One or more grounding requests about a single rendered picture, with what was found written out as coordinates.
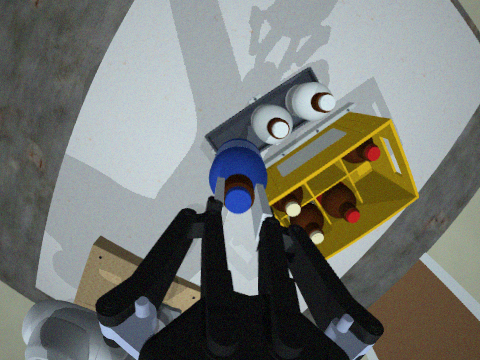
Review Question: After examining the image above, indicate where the grey bottle with dark brown neck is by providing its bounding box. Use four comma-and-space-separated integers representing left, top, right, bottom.
251, 104, 293, 144

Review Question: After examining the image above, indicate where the white bottle with brown neck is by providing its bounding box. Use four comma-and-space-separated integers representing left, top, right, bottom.
285, 82, 335, 121

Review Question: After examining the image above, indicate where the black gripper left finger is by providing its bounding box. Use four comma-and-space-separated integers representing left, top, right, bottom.
95, 177, 242, 360

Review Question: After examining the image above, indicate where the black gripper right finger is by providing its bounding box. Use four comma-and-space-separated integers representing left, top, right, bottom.
251, 183, 384, 360

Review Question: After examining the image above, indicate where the dark brown bottle with cream cap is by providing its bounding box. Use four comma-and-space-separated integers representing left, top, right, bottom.
272, 186, 303, 216
287, 200, 324, 244

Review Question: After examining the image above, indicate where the brown bottle with red cap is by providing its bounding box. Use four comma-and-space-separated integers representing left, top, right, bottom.
342, 137, 380, 164
316, 181, 360, 223

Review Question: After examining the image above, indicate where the blue bottle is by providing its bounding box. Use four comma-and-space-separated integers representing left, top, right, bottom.
209, 138, 268, 214

